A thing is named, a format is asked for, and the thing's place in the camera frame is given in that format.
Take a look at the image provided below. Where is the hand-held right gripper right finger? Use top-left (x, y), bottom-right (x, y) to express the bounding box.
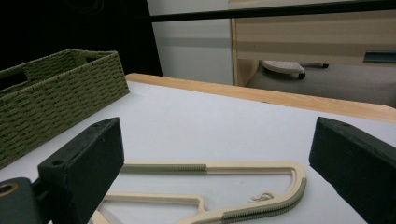
top-left (308, 117), bottom-right (396, 224)

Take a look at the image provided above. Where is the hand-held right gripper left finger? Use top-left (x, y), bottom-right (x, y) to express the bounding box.
top-left (37, 117), bottom-right (125, 224)

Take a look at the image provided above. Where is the wooden hanger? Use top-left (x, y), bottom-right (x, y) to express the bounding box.
top-left (88, 161), bottom-right (307, 224)

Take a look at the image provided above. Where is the green woven basket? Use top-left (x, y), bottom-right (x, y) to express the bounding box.
top-left (0, 49), bottom-right (131, 170)

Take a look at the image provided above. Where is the grey chair base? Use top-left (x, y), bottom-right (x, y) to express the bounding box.
top-left (261, 60), bottom-right (330, 79)

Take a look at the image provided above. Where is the wooden cabinet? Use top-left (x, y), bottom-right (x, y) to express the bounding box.
top-left (228, 0), bottom-right (396, 88)

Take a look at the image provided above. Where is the black curtain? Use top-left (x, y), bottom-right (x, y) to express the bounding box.
top-left (0, 0), bottom-right (163, 77)

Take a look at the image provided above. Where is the white cabinet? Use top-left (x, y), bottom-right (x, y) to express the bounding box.
top-left (146, 0), bottom-right (234, 86)

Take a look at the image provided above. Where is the teal drawer handle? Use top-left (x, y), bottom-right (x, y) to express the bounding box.
top-left (363, 50), bottom-right (396, 63)

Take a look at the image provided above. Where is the black horizontal frame bar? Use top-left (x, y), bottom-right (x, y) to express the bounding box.
top-left (148, 0), bottom-right (396, 22)

